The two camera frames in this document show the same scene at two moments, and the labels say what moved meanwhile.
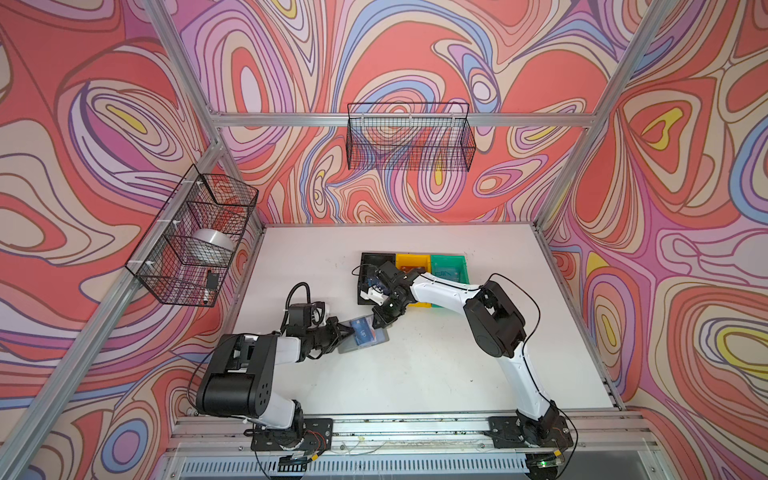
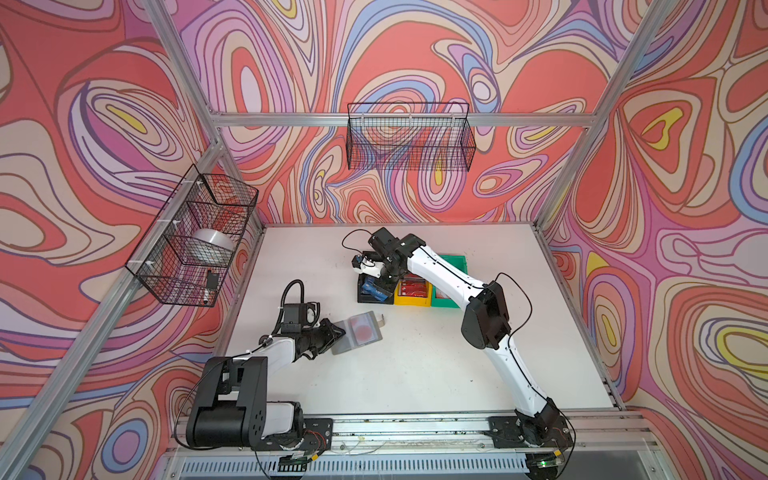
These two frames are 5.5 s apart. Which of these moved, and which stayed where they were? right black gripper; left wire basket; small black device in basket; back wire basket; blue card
Moved: right black gripper; blue card
Stayed: small black device in basket; back wire basket; left wire basket
